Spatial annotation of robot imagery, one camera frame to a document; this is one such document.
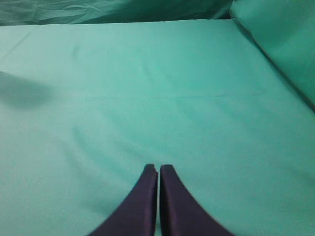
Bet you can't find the green table cloth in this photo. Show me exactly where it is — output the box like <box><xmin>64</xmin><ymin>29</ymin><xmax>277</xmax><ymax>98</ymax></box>
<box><xmin>0</xmin><ymin>20</ymin><xmax>315</xmax><ymax>236</ymax></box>

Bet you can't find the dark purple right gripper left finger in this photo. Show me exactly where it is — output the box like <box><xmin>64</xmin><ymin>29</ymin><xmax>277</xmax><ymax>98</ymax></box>
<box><xmin>90</xmin><ymin>164</ymin><xmax>158</xmax><ymax>236</ymax></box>

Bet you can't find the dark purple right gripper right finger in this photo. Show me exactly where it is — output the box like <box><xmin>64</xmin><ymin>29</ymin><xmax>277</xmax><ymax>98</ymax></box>
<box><xmin>159</xmin><ymin>165</ymin><xmax>232</xmax><ymax>236</ymax></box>

